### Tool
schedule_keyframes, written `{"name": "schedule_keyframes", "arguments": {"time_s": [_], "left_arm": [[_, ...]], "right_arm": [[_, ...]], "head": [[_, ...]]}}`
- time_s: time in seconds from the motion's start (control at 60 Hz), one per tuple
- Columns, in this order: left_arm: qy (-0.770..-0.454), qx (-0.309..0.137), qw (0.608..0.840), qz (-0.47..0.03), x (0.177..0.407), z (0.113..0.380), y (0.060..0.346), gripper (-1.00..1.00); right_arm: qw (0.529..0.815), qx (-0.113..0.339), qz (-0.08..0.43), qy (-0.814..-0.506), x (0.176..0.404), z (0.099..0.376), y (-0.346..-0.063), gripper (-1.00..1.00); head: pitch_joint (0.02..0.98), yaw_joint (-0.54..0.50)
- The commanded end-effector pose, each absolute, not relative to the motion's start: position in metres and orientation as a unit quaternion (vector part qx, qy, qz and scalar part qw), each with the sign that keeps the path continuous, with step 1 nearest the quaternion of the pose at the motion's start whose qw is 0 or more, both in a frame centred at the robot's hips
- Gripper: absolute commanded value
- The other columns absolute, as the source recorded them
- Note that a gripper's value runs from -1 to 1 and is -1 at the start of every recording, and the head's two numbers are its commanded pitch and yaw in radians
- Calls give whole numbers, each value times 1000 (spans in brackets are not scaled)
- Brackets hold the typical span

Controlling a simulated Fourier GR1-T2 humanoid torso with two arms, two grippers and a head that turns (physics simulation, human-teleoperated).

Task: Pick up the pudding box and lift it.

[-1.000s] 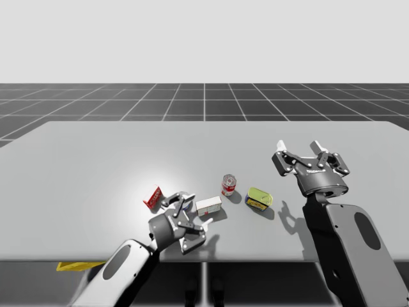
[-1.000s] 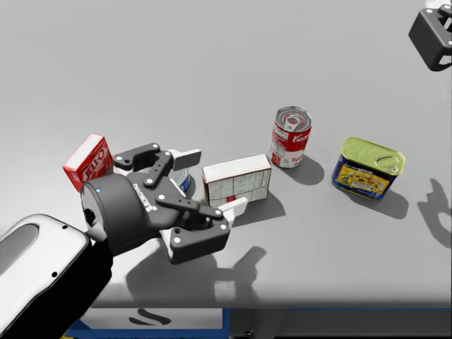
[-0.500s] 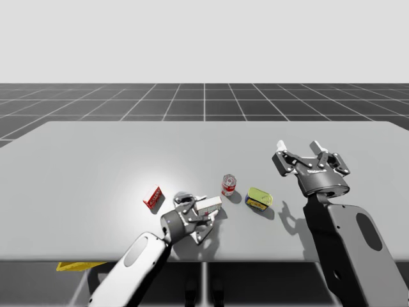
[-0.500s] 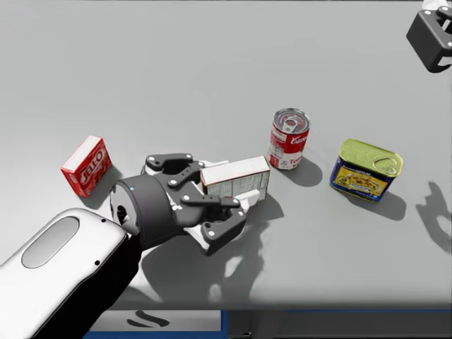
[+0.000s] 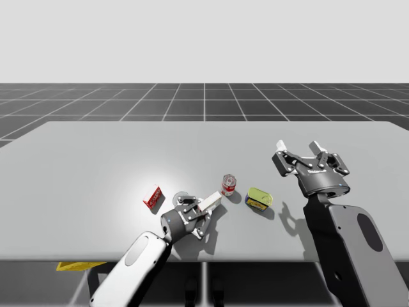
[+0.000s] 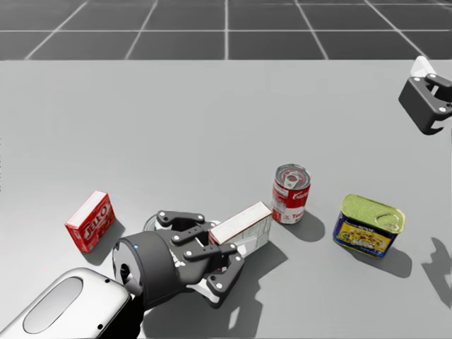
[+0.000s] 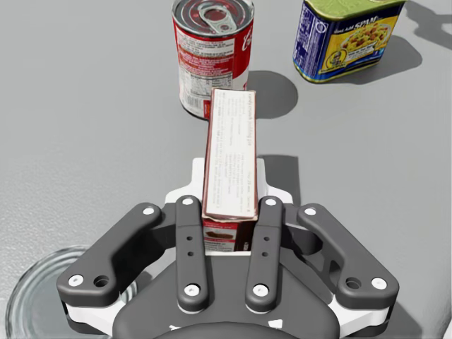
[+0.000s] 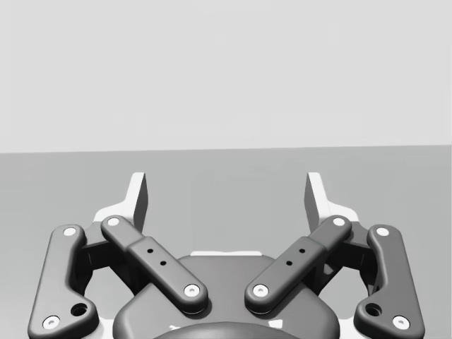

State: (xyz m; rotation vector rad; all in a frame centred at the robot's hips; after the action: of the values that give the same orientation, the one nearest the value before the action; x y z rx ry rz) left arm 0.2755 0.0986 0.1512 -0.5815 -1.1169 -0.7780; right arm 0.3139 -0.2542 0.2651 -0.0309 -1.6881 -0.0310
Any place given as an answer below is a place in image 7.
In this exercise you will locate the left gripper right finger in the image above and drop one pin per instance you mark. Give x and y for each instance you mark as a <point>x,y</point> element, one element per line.
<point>264,247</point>

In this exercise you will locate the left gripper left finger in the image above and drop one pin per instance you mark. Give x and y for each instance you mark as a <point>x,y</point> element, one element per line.
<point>189,247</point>

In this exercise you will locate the brown and white carton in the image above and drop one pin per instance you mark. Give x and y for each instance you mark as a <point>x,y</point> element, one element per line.
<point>231,152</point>

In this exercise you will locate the silver flat can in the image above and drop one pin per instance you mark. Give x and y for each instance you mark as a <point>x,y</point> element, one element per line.
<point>35,293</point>

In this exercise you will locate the red and white can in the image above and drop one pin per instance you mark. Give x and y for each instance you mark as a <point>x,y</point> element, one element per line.
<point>208,60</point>

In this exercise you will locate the green and blue rectangular can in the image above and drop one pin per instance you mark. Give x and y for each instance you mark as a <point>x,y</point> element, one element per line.
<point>339,42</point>

